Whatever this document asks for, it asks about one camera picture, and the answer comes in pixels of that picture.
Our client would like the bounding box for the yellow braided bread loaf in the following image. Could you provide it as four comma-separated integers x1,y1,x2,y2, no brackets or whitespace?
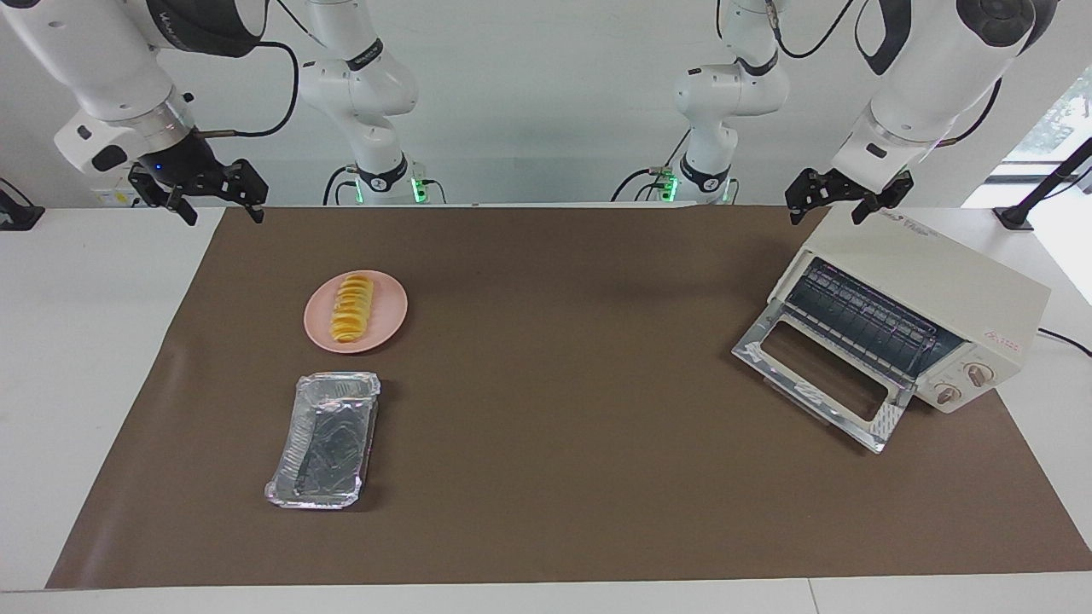
329,273,377,344

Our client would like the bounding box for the aluminium foil baking tray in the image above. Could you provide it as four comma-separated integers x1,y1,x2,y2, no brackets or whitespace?
264,372,382,510

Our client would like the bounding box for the cream toaster oven body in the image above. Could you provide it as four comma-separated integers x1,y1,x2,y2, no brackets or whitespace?
768,205,1052,415

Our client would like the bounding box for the glass toaster oven door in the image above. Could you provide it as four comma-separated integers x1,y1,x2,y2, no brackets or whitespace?
732,303,915,454

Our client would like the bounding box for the black table clamp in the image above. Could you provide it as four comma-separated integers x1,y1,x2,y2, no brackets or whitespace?
0,177,46,232

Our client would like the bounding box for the pink round plate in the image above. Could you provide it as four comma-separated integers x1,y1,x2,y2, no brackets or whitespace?
304,269,409,354

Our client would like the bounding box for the bright window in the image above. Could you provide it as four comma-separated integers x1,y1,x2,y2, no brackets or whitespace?
1002,67,1092,167

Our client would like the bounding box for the brown table mat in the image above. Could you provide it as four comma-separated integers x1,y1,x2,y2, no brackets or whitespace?
45,205,1092,591

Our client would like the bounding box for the black right base cable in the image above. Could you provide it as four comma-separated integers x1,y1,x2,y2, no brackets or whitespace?
322,164,359,206

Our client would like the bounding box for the black base cable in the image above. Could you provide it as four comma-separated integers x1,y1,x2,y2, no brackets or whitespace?
610,128,690,204
322,164,359,206

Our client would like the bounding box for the metal oven wire rack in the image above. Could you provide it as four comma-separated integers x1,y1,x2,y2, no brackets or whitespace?
785,258,967,381

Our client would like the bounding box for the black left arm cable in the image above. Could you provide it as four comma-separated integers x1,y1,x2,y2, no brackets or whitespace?
764,0,1004,148

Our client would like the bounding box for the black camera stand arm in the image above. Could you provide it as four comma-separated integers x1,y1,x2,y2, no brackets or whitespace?
994,136,1092,232

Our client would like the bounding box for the black left base cable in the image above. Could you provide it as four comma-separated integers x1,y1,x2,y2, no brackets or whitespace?
610,128,690,204

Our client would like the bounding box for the black oven power cable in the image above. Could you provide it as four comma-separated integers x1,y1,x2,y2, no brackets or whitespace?
1037,327,1092,358

